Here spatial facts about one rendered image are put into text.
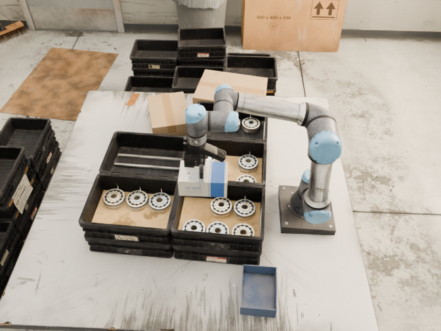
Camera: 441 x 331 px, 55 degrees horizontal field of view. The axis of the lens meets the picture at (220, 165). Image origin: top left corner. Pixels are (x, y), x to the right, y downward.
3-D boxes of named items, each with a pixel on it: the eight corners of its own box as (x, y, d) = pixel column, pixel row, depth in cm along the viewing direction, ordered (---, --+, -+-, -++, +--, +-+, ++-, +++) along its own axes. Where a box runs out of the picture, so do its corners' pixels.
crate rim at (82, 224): (180, 182, 201) (180, 178, 199) (169, 234, 180) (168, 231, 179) (98, 175, 204) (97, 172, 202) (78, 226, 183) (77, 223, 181)
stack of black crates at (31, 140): (24, 151, 323) (8, 117, 298) (63, 152, 322) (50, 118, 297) (4, 191, 295) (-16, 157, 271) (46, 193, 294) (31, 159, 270)
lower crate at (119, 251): (183, 209, 216) (182, 194, 207) (172, 260, 195) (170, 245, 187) (106, 202, 218) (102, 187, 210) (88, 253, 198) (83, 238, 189)
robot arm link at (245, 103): (336, 99, 169) (216, 76, 162) (341, 117, 162) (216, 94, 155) (325, 120, 178) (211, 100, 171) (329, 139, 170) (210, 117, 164)
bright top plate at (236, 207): (255, 200, 200) (255, 199, 200) (254, 217, 193) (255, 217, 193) (234, 199, 201) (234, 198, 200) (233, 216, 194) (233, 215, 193)
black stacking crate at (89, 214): (181, 195, 208) (180, 180, 200) (170, 247, 188) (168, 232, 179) (102, 189, 210) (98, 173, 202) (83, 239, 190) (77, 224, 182)
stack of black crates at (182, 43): (226, 73, 397) (228, 27, 364) (226, 94, 374) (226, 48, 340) (181, 71, 398) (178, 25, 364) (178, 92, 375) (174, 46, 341)
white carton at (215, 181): (227, 176, 185) (228, 161, 179) (226, 197, 177) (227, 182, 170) (182, 174, 186) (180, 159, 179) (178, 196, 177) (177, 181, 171)
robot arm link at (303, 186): (320, 183, 210) (327, 165, 199) (323, 205, 201) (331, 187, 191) (296, 181, 209) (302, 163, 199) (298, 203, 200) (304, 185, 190)
